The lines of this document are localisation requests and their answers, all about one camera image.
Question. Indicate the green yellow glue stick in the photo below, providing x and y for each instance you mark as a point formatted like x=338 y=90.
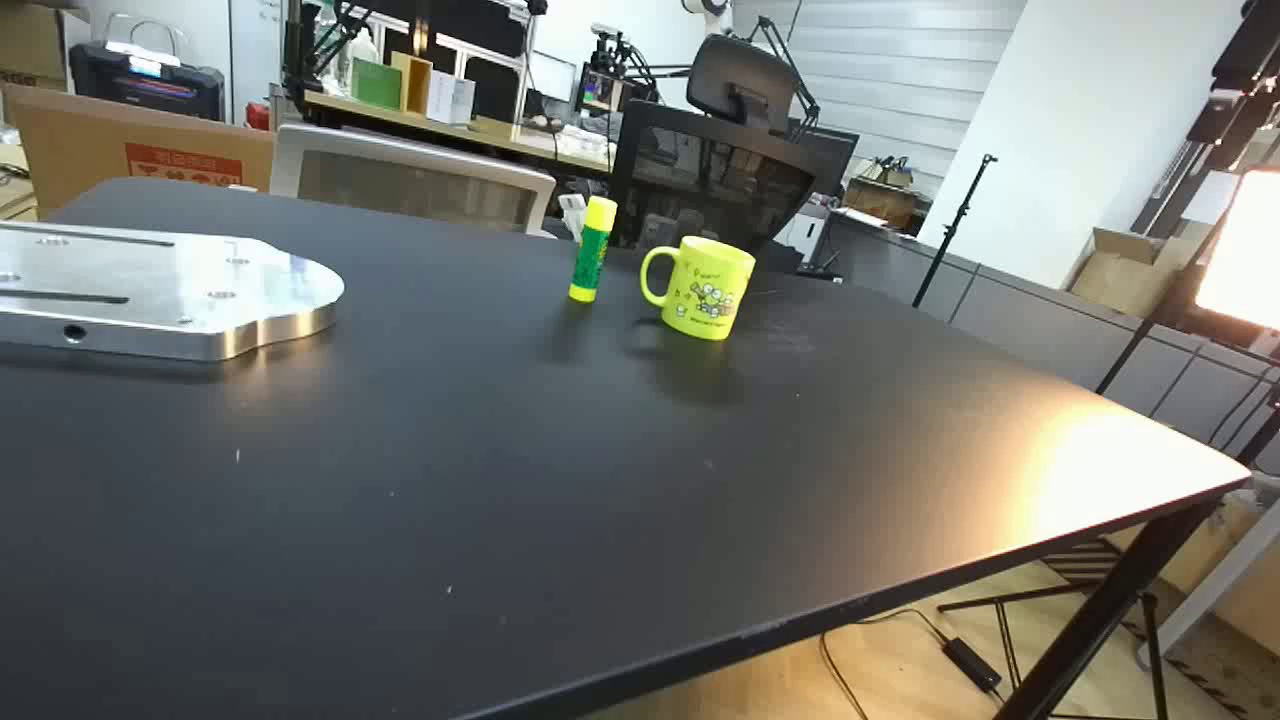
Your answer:
x=591 y=252

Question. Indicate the yellow-green ceramic mug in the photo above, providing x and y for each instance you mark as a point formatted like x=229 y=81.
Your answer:
x=698 y=285

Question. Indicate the black office chair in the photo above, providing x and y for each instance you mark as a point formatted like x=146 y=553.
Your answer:
x=744 y=87

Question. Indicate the wooden desk with clutter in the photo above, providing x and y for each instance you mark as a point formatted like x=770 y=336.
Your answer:
x=422 y=100

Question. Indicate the white mesh-back chair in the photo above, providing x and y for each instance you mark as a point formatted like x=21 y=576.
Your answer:
x=385 y=173

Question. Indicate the black tripod pole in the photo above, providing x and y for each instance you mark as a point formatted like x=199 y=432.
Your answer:
x=953 y=230

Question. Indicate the black power adapter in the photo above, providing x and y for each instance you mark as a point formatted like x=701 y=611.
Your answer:
x=975 y=667

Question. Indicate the black table leg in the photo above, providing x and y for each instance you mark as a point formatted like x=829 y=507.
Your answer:
x=1096 y=619

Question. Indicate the grey low cabinet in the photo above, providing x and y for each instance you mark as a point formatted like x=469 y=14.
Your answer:
x=1172 y=379

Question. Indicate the black case on box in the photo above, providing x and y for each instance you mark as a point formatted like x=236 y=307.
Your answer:
x=140 y=78

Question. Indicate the bright studio light panel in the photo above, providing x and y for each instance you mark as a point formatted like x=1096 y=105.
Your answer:
x=1247 y=264

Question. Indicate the brown cardboard box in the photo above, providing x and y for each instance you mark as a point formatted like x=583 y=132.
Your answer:
x=77 y=140

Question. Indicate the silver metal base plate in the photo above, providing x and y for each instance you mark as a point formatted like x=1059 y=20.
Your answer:
x=158 y=294

